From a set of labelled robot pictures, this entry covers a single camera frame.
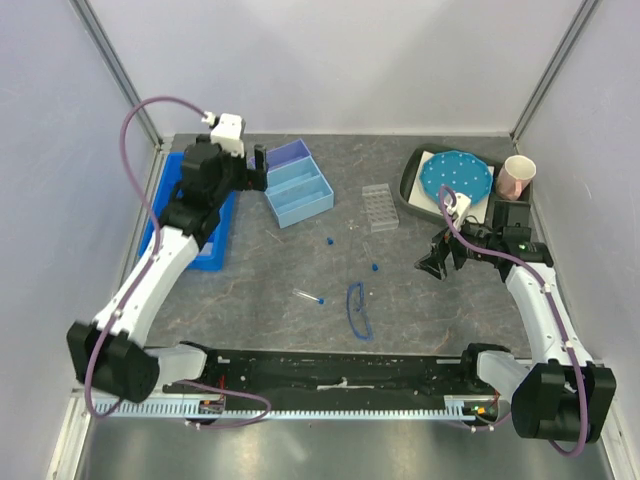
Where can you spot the dark grey tray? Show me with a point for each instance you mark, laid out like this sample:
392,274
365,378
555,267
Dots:
415,170

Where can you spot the teal dotted plate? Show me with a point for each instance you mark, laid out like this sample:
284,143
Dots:
463,172

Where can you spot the light blue box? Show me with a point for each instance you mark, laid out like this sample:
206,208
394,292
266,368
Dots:
287,176
300,201

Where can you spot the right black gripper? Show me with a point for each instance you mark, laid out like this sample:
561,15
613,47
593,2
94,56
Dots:
433,263

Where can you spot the clear test tube rack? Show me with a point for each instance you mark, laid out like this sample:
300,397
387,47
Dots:
380,208

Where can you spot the pink paper cup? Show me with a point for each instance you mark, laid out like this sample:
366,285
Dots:
514,176

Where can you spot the purple plastic box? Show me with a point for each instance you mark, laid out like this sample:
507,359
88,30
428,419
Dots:
283,155

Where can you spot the blue safety glasses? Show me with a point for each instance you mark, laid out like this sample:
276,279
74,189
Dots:
357,315

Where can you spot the light blue cable duct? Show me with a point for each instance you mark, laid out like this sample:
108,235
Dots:
196,408

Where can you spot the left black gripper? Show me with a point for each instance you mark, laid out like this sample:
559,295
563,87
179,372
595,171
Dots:
251,179

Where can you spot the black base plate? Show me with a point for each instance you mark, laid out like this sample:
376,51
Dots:
346,380

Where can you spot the white paper sheet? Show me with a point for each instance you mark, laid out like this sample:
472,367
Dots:
463,172

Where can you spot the glass stirring pipette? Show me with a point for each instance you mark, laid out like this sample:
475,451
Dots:
350,259

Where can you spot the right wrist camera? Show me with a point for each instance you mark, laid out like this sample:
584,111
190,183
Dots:
457,206

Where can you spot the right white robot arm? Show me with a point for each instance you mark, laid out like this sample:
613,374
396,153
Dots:
564,396

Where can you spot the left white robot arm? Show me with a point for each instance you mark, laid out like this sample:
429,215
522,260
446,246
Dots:
110,354

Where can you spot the blue compartment bin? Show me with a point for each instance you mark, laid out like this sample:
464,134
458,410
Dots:
215,240

